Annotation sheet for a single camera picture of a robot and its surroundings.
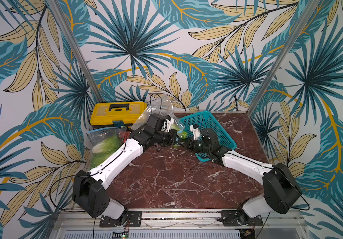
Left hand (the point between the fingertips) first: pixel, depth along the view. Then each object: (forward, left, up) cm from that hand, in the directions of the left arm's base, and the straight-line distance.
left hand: (182, 142), depth 73 cm
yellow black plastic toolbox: (+27, +42, -9) cm, 50 cm away
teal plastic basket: (+32, -19, -18) cm, 41 cm away
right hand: (+4, +2, -6) cm, 7 cm away
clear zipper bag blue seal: (+14, +53, -17) cm, 57 cm away
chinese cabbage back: (+5, -2, -1) cm, 6 cm away
